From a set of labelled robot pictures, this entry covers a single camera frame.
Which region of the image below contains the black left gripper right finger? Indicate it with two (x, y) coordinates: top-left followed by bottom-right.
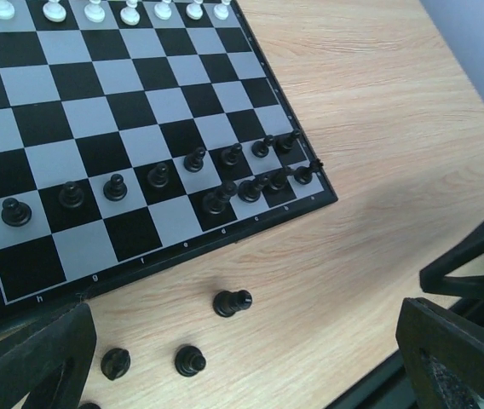
(396, 298), (484, 408)

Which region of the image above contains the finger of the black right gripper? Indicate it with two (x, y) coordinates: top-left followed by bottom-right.
(418, 204), (484, 299)

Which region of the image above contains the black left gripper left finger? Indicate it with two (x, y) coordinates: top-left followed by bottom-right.
(0, 302), (97, 408)

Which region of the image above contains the black chess piece front row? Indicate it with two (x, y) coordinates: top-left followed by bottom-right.
(175, 345), (207, 377)

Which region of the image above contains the black pawn h-file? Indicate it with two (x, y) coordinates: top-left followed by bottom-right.
(1, 198), (32, 228)

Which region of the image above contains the black pawn g-file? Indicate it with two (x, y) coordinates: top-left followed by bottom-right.
(58, 181), (84, 210)

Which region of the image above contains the black pawn f-file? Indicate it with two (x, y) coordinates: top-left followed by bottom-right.
(103, 174), (128, 201)

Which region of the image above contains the black king piece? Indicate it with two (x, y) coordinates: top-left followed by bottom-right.
(212, 290), (253, 318)

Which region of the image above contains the black rook a-file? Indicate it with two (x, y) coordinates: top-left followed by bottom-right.
(293, 158), (324, 185)

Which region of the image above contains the black pawn e-file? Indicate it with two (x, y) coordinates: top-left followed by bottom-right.
(147, 162), (170, 189)

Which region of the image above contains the black knight cluster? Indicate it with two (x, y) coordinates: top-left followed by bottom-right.
(267, 166), (293, 192)

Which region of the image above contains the black pawn a-file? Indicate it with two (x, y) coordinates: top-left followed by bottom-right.
(275, 129), (301, 153)

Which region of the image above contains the black pawn b-file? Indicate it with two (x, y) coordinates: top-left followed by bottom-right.
(251, 135), (274, 158)

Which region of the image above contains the black pawn d-file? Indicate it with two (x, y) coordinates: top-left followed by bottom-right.
(183, 147), (206, 173)

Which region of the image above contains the black pawn c-file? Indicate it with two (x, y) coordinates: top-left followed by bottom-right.
(220, 143), (242, 167)

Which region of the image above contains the black and silver chessboard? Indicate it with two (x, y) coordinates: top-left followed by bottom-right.
(0, 1), (337, 334)

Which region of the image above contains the white pawn a-file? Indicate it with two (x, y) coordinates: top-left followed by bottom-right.
(213, 0), (231, 20)

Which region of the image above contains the white pawn f-file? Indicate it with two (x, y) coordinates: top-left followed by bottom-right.
(43, 0), (66, 23)

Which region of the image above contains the white pawn e-file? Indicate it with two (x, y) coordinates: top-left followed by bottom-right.
(84, 0), (106, 23)

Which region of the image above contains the white pawn g-file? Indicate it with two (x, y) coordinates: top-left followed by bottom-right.
(0, 0), (15, 20)

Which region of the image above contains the white pawn d-file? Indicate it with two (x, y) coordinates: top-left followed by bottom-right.
(119, 0), (141, 26)

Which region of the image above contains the white pawn c-file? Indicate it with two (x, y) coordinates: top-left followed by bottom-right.
(153, 0), (172, 20)

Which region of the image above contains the white pawn b-file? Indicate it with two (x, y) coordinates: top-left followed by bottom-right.
(186, 0), (204, 20)

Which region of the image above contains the black aluminium front rail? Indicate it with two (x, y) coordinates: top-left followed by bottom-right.
(326, 350), (418, 409)

